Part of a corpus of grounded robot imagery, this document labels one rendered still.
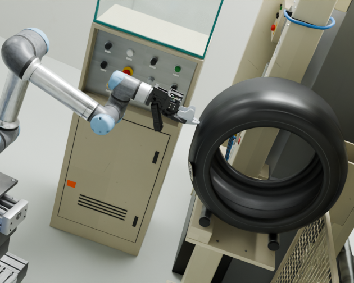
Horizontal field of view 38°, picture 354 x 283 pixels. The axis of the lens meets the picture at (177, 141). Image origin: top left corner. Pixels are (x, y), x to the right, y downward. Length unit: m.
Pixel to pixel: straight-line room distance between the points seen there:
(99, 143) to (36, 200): 0.76
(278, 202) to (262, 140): 0.27
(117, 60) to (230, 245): 1.05
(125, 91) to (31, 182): 1.68
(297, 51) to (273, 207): 0.64
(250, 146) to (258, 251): 0.44
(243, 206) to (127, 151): 0.80
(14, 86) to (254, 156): 1.03
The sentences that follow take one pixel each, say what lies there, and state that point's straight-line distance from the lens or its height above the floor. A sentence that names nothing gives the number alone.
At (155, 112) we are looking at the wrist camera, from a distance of 1.89.
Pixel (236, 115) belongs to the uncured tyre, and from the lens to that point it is 1.76.
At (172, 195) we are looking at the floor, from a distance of 3.63.
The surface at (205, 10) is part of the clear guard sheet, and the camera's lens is 2.37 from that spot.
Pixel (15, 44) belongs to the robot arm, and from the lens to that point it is 1.89.
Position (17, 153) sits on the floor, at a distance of 3.68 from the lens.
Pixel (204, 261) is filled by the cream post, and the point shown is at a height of 0.40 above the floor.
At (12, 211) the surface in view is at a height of 0.67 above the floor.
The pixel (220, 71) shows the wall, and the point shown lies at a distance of 4.52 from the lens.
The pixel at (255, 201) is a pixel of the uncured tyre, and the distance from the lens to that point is 2.20.
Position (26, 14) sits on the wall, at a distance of 5.16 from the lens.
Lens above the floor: 2.09
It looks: 29 degrees down
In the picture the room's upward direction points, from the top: 19 degrees clockwise
